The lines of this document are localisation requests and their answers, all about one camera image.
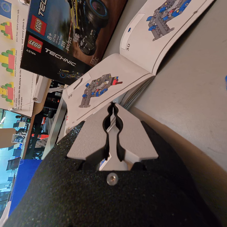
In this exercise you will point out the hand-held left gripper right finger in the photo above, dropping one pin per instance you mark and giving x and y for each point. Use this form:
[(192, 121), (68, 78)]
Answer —
[(138, 140)]

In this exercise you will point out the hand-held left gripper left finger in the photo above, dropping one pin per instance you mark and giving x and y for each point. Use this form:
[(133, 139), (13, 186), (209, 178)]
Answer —
[(86, 140)]

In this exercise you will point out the lego instruction booklet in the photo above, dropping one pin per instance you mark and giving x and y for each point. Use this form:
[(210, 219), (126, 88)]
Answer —
[(138, 62)]

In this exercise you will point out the lego set cardboard box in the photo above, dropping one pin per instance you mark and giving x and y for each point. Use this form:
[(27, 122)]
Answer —
[(58, 58)]

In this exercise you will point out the blue plastic bin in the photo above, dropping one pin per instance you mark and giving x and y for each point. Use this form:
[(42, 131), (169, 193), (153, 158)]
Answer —
[(23, 177)]

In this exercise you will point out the printed brick instruction poster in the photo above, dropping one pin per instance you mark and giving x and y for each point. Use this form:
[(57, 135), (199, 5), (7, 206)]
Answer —
[(19, 53)]

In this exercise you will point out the white metal frame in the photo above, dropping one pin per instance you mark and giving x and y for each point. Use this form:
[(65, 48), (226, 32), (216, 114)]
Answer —
[(56, 127)]

